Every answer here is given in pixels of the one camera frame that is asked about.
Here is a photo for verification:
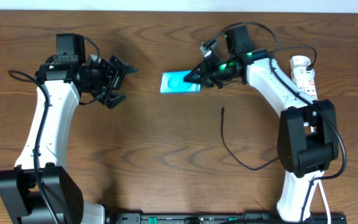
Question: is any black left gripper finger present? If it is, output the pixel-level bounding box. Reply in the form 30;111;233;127
122;62;138;73
106;93;126;109

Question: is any blue screen smartphone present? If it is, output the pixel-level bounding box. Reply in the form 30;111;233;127
160;70;201;94

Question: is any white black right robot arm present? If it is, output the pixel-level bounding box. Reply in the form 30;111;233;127
184;22;346;223

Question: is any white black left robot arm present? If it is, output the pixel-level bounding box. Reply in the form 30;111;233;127
0;34;135;223

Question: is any white charger adapter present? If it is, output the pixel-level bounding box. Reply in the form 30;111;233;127
290;55;315;83

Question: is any white power strip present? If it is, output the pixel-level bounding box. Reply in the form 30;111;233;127
295;65;318;100

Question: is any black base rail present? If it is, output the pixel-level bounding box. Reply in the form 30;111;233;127
106;212;347;224

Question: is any white power strip cord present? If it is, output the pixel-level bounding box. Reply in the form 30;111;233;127
309;123;332;224

